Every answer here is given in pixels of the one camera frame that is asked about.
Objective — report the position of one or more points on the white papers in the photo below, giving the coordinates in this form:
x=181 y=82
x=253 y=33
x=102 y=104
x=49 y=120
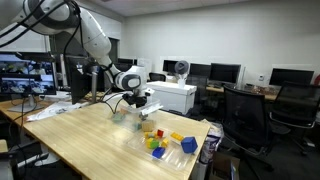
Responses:
x=53 y=110

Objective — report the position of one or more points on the printed plastic bag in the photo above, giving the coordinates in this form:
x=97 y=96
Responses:
x=210 y=141

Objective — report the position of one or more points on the yellow printed lego brick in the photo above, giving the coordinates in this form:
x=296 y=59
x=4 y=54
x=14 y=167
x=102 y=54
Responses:
x=164 y=142

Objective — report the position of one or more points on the black mesh office chair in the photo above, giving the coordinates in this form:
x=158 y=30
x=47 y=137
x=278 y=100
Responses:
x=296 y=106
x=248 y=120

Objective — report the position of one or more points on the red toy block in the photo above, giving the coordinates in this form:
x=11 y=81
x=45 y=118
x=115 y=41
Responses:
x=160 y=133

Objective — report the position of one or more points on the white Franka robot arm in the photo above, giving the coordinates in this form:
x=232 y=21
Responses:
x=76 y=30

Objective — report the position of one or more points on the brown cardboard box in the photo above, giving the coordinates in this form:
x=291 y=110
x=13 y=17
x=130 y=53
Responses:
x=223 y=166

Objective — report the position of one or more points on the white cardboard box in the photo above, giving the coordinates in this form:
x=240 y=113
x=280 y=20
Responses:
x=173 y=96

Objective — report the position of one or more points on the light wooden block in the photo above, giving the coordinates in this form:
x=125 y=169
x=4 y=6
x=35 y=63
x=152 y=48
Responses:
x=148 y=125

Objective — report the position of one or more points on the grey-blue lego brick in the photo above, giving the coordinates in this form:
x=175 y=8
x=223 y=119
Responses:
x=152 y=136

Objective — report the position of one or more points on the large blue cube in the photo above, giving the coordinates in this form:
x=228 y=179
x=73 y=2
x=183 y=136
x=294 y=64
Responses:
x=189 y=144

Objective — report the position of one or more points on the grey round device on stand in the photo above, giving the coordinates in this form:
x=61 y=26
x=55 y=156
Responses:
x=181 y=70

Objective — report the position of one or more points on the green printed lego brick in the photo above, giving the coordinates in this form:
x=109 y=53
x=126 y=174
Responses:
x=154 y=144

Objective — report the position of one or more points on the computer monitor showing camera views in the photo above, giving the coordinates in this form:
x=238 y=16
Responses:
x=27 y=75

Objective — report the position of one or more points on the black chair armrest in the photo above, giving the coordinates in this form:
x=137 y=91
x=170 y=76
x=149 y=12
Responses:
x=23 y=158

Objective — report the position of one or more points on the white wall outlet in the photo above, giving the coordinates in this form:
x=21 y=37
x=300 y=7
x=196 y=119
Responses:
x=261 y=77

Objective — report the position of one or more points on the wooden back desk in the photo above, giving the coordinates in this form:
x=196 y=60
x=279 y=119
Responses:
x=243 y=90

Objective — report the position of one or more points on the flat yellow lego brick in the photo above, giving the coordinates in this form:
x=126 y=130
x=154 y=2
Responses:
x=177 y=136

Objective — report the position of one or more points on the black computer monitor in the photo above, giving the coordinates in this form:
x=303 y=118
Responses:
x=126 y=62
x=170 y=66
x=290 y=76
x=225 y=72
x=200 y=70

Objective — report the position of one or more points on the orange block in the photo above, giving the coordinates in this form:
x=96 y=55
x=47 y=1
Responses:
x=124 y=111

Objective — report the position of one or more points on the black monitor seen from behind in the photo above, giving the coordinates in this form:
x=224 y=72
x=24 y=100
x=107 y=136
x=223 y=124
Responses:
x=78 y=80

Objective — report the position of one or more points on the blue lego brick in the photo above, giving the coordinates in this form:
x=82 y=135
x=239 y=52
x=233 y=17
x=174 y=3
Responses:
x=158 y=152

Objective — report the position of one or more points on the small yellow lego brick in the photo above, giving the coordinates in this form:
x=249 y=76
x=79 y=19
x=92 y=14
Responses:
x=149 y=142

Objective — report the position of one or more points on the clear plastic storage box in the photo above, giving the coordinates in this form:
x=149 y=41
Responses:
x=136 y=115

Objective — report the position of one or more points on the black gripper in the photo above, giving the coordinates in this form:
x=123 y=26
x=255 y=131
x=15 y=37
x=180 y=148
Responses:
x=135 y=99

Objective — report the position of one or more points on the teal block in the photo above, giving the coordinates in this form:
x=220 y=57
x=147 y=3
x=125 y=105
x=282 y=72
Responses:
x=137 y=126

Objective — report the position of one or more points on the green block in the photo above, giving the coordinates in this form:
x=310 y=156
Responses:
x=118 y=117

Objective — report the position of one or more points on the long yellow lego brick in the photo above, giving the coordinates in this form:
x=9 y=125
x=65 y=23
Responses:
x=148 y=134

